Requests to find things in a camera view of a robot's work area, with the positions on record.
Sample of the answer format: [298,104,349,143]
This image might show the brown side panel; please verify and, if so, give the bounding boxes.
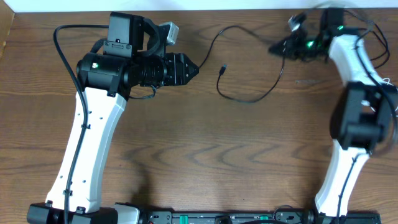
[0,0,15,57]

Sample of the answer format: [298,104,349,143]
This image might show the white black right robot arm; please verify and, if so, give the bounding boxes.
[269,26,397,223]

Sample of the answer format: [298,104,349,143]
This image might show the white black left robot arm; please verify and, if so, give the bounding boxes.
[27,53,199,223]

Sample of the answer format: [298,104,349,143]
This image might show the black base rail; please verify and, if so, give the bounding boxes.
[138,210,382,224]

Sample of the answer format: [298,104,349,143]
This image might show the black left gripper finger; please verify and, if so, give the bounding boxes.
[177,53,199,73]
[177,71,198,86]

